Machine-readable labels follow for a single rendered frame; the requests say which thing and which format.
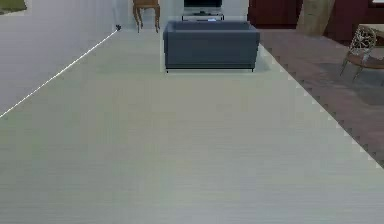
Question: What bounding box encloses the ornate white-backed chair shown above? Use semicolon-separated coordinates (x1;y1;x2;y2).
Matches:
339;25;384;83

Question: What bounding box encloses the black television set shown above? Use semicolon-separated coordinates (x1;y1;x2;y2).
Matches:
183;0;223;9

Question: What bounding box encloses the grey television stand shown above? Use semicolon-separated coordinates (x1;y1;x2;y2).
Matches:
181;11;225;23

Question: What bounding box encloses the blue-grey sofa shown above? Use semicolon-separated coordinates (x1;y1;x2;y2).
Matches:
162;19;261;73

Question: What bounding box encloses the brown wooden chair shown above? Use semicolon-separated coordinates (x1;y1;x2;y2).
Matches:
132;0;162;34

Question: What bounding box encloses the tan curtain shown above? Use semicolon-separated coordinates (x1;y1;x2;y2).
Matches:
295;0;337;37

